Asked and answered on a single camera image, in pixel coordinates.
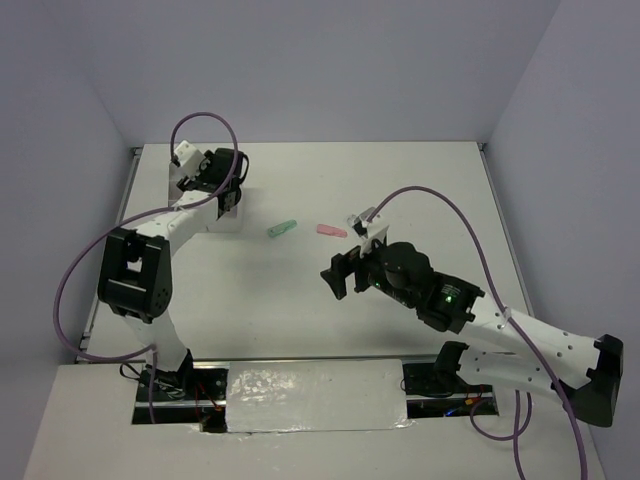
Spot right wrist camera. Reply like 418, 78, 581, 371
348, 207, 389, 258

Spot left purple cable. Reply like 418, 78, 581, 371
53, 112, 239, 426

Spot right white divided container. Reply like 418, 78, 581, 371
204, 188, 245, 233

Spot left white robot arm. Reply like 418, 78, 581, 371
97, 141, 249, 399

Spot pink correction tape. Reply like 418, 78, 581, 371
316, 224, 348, 238

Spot left white divided container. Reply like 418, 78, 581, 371
167, 163, 182, 207

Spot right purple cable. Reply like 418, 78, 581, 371
367, 186, 589, 480

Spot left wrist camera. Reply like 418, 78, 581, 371
173, 140, 206, 179

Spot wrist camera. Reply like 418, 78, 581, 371
348, 207, 389, 258
173, 140, 206, 179

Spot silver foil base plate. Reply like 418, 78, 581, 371
225, 359, 410, 433

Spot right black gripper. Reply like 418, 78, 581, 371
320, 231, 416, 307

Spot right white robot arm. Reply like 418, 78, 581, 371
320, 242, 624, 427

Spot green correction tape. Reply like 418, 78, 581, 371
267, 219, 297, 238

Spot purple cable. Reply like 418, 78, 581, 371
53, 112, 239, 426
367, 186, 589, 480

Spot white divided container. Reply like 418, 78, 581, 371
167, 163, 182, 207
204, 188, 245, 233

